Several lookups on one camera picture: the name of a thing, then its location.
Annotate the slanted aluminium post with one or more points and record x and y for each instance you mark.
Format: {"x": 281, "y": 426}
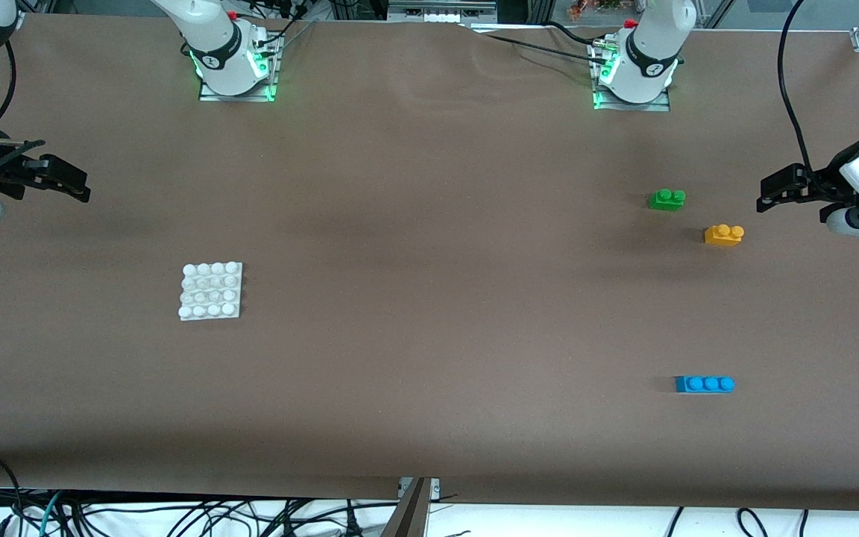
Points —
{"x": 716, "y": 13}

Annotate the yellow two-stud block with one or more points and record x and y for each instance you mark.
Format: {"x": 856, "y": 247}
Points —
{"x": 724, "y": 237}

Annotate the white studded base plate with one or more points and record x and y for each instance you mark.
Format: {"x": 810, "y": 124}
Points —
{"x": 209, "y": 291}

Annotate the metal table edge bracket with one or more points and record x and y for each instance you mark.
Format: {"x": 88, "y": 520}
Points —
{"x": 434, "y": 488}

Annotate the orange background clutter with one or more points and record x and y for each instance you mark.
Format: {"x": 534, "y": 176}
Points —
{"x": 593, "y": 7}

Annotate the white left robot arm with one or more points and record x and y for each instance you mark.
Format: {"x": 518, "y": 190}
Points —
{"x": 649, "y": 52}

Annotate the grey power strip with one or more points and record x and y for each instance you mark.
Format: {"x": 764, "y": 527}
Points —
{"x": 437, "y": 15}

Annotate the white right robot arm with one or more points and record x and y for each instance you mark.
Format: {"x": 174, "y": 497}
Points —
{"x": 213, "y": 45}

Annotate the blue three-stud block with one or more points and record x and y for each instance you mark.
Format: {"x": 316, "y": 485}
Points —
{"x": 704, "y": 385}

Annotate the aluminium table leg profile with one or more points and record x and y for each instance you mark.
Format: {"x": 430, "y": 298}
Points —
{"x": 407, "y": 518}

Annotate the green two-stud block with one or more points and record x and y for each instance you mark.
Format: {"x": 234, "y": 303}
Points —
{"x": 666, "y": 201}

